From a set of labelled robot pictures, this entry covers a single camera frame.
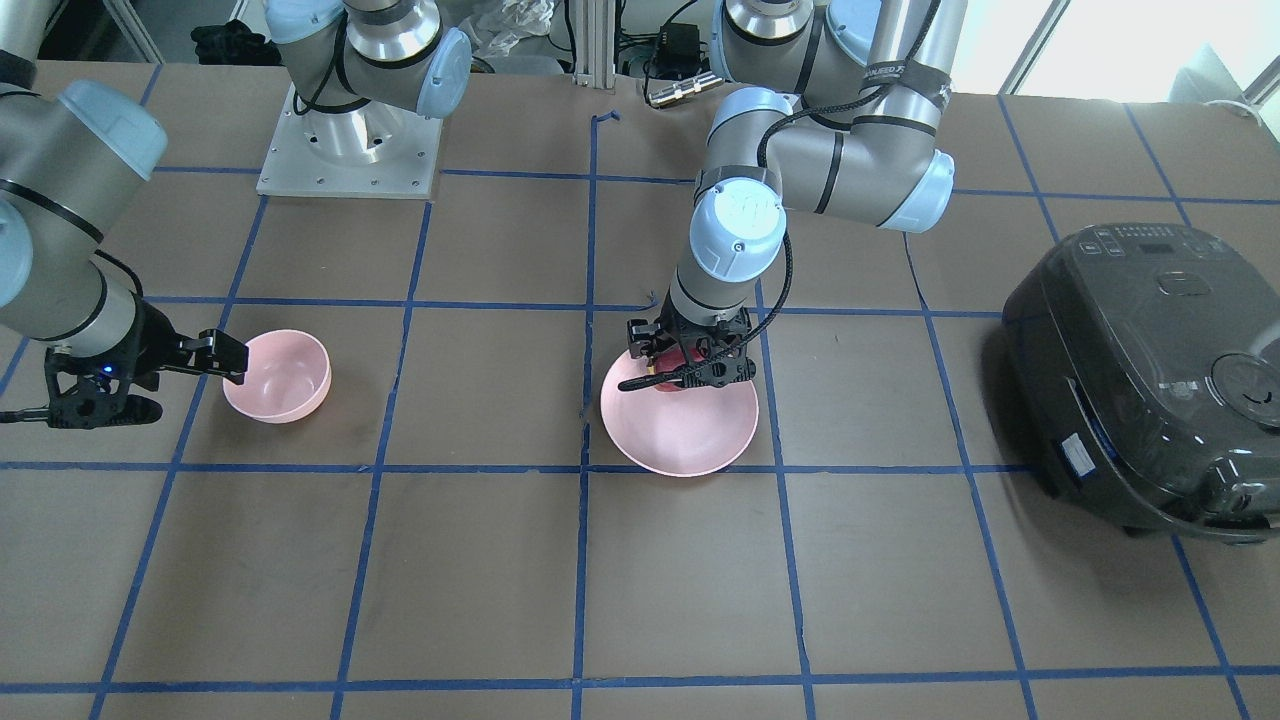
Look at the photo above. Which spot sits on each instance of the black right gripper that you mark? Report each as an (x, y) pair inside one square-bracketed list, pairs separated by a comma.
[(150, 343)]

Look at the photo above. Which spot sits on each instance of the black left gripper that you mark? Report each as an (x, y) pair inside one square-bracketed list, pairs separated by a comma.
[(639, 339)]

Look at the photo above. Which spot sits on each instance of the red apple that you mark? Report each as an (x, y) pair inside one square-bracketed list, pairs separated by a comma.
[(673, 359)]

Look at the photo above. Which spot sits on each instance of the pink bowl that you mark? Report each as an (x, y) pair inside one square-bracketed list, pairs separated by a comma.
[(289, 375)]

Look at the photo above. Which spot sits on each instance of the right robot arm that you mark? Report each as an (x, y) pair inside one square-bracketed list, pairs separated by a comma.
[(72, 162)]

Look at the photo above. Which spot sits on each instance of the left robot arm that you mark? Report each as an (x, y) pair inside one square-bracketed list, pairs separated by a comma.
[(835, 111)]

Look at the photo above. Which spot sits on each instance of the pink plate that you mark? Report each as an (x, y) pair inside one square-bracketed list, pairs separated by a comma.
[(684, 433)]

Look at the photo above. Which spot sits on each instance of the black rice cooker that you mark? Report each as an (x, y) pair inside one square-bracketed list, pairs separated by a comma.
[(1147, 353)]

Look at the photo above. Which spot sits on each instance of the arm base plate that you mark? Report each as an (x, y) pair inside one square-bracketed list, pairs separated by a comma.
[(375, 152)]

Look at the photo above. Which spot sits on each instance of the aluminium frame post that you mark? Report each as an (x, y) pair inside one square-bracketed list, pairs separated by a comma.
[(594, 38)]

